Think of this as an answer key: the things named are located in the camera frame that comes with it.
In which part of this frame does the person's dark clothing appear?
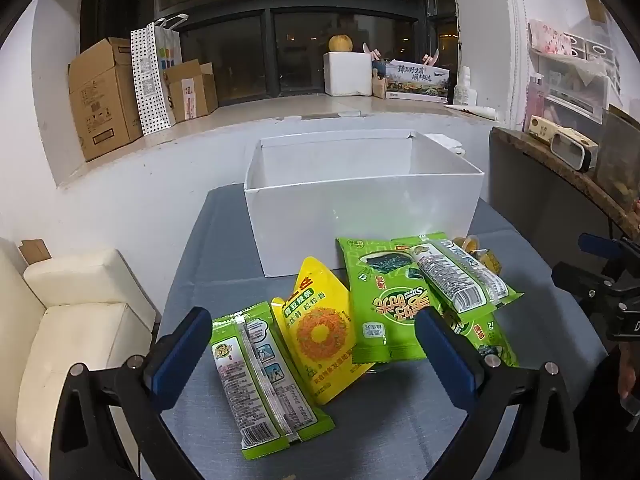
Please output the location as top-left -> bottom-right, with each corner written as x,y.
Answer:
570,347 -> 640,480

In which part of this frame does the small cardboard scrap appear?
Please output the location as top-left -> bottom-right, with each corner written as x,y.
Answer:
581,0 -> 609,24

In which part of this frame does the dark window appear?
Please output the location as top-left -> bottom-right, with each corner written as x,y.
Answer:
80,0 -> 459,109

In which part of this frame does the pink floral pouch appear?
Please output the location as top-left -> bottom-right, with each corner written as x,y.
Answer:
528,19 -> 574,57

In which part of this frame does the printed landscape box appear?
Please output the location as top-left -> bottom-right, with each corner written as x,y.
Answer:
384,59 -> 451,104

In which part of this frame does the grey-blue tablecloth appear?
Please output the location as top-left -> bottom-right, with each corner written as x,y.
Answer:
140,185 -> 608,480

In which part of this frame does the polka-dot paper bag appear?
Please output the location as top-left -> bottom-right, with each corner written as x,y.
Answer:
130,12 -> 189,137

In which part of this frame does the cream patterned box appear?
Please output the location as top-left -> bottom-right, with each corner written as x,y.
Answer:
529,115 -> 600,172

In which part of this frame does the dark glass tank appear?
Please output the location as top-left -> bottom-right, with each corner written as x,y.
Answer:
594,105 -> 640,211

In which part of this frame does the small open cardboard box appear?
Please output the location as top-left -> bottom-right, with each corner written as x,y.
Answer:
164,59 -> 219,122

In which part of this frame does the flat cardboard piece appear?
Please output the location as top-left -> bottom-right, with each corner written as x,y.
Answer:
19,239 -> 52,264

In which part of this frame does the person's right hand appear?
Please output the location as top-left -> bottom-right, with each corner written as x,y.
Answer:
618,345 -> 640,403

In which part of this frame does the dark side table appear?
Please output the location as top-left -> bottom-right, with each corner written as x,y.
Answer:
488,126 -> 640,266

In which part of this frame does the yellow snack packet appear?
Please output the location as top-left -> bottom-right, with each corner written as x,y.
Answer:
270,256 -> 375,406

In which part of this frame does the green packet with barcode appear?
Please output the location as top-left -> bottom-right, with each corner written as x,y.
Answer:
407,237 -> 525,318

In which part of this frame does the large green snack packet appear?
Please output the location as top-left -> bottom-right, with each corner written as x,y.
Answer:
336,232 -> 453,365

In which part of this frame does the white tube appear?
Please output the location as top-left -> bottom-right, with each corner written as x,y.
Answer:
445,104 -> 499,121

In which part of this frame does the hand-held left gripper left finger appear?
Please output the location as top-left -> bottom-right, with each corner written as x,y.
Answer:
50,306 -> 213,480

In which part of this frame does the cream leather sofa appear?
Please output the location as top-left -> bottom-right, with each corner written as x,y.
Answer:
0,235 -> 161,480

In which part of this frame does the green packet with white back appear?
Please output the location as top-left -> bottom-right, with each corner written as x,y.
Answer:
210,301 -> 336,462

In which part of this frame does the clear drawer organizer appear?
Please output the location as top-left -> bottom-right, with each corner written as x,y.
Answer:
526,17 -> 622,124

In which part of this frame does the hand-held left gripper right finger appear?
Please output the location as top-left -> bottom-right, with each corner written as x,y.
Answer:
415,306 -> 583,480

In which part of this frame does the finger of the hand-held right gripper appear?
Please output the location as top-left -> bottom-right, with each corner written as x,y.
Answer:
551,261 -> 613,311
578,232 -> 640,273

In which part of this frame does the white plastic bottle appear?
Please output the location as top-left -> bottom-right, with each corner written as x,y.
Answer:
453,66 -> 476,107

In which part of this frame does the large cardboard box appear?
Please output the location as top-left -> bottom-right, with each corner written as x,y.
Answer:
68,37 -> 146,162

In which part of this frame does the white foam box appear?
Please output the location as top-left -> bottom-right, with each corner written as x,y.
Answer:
323,51 -> 374,97

